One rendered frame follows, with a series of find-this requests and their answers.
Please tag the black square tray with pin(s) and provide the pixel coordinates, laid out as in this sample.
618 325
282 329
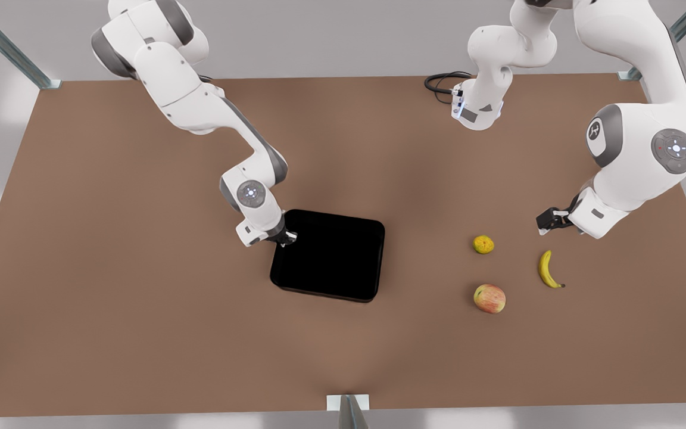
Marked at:
328 255

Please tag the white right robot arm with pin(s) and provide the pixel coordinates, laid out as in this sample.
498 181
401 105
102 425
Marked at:
200 104

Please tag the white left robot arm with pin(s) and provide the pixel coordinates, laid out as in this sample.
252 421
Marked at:
635 107

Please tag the yellow banana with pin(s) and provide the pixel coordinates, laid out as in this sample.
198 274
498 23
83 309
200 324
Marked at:
546 271

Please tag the yellow lemon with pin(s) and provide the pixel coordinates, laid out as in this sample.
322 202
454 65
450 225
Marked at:
483 244

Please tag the red yellow apple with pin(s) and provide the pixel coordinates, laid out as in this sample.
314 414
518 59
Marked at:
489 298

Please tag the silver frame post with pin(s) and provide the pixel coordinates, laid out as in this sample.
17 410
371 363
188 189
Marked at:
9 50
670 33
352 411

